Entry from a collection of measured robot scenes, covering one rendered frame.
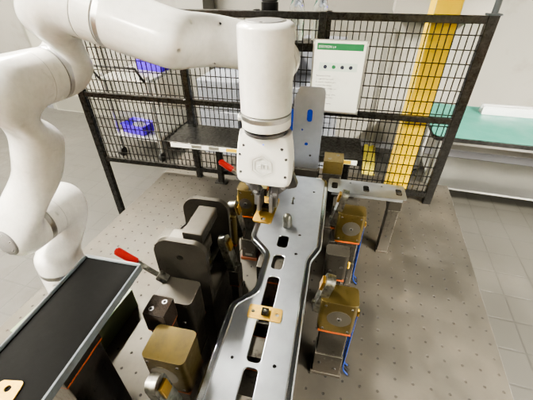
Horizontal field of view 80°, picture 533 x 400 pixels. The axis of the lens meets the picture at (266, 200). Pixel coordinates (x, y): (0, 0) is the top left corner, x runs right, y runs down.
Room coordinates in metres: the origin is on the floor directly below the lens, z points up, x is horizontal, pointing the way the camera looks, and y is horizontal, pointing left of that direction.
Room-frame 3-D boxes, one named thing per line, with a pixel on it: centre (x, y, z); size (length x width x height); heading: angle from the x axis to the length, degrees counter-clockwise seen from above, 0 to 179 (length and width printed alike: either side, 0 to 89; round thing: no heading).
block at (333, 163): (1.17, -0.28, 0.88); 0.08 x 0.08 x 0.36; 78
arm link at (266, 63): (0.52, 0.00, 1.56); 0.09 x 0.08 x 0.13; 165
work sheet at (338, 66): (1.44, -0.31, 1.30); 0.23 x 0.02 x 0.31; 78
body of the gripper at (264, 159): (0.51, 0.00, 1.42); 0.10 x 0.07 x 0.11; 75
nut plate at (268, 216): (0.52, 0.00, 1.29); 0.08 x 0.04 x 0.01; 165
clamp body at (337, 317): (0.49, -0.19, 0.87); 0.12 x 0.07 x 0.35; 78
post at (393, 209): (1.00, -0.50, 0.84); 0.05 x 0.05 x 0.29; 78
